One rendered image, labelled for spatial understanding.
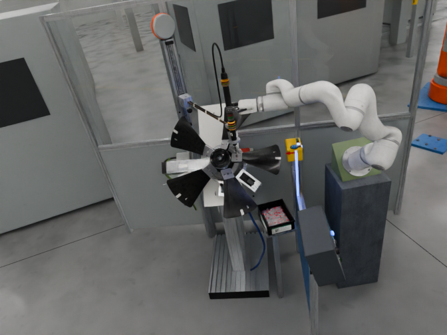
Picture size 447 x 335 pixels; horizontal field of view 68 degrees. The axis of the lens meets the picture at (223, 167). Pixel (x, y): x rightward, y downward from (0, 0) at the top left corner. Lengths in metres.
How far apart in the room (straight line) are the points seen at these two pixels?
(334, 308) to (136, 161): 1.95
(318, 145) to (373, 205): 0.77
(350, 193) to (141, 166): 1.76
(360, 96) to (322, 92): 0.16
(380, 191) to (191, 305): 1.60
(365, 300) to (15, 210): 3.47
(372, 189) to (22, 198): 3.38
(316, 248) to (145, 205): 2.22
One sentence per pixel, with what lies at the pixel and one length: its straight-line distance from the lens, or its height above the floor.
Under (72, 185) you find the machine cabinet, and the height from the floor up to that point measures 0.36.
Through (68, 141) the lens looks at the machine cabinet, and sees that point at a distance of 3.78.
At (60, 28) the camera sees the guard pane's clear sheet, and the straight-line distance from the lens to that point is 2.80.
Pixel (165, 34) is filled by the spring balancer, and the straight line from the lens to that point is 2.37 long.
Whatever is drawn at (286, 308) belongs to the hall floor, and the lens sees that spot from 2.66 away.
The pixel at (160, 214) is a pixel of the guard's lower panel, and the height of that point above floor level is 0.21.
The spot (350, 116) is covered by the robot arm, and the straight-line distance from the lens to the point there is 1.52.
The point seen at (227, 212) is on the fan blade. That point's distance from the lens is 1.93.
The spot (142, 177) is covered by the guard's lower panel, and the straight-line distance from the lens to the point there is 3.09.
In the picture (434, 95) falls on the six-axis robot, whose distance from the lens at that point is 5.60.
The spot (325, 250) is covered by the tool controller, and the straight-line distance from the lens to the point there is 1.31.
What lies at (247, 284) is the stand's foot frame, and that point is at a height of 0.08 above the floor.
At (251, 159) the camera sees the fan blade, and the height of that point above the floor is 1.18.
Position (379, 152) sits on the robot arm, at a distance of 1.84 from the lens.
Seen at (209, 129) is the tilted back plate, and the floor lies 1.23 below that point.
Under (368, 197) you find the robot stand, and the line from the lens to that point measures 2.24.
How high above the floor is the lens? 2.21
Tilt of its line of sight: 32 degrees down
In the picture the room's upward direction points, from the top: 10 degrees counter-clockwise
